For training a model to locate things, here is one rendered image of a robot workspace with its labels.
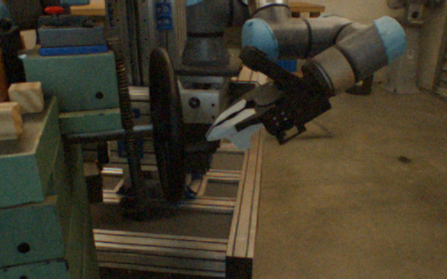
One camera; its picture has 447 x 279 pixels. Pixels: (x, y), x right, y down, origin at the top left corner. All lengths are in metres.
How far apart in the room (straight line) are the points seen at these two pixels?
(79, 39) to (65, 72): 0.06
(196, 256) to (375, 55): 0.92
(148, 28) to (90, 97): 0.72
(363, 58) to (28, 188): 0.51
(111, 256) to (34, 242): 0.88
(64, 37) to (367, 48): 0.47
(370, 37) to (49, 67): 0.51
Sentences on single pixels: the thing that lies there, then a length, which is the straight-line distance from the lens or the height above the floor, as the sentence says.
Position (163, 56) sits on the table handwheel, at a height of 0.95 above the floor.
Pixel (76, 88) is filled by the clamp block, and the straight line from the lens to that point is 0.67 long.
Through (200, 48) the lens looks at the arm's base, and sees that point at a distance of 1.22.
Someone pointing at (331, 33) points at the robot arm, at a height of 0.98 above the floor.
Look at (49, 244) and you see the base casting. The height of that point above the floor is 0.74.
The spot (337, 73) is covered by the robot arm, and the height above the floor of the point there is 0.93.
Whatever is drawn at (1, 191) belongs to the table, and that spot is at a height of 0.86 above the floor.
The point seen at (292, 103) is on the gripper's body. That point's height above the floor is 0.88.
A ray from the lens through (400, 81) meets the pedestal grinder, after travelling 4.34.
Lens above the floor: 1.07
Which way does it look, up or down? 22 degrees down
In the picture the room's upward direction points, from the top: straight up
